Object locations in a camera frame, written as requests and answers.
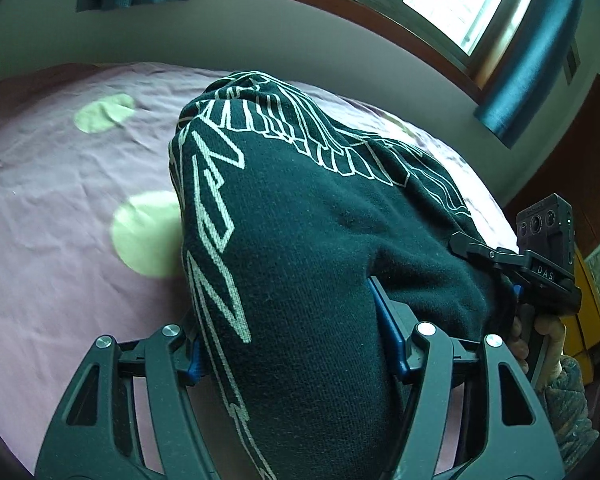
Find black sweatshirt white line print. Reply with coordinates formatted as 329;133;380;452
169;72;515;479

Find grey patterned sleeve forearm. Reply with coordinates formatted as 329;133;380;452
538;356;600;472

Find person's right hand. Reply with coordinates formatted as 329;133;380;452
506;316;566;391

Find yellow box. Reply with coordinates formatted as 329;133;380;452
562;249;600;385

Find brown wooden door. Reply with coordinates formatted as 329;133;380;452
504;75;600;257

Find pink bedsheet green dots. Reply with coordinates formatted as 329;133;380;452
0;64;517;479

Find dark teal curtain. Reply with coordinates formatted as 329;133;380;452
474;0;583;148

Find black camera box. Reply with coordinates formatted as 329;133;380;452
516;193;574;274

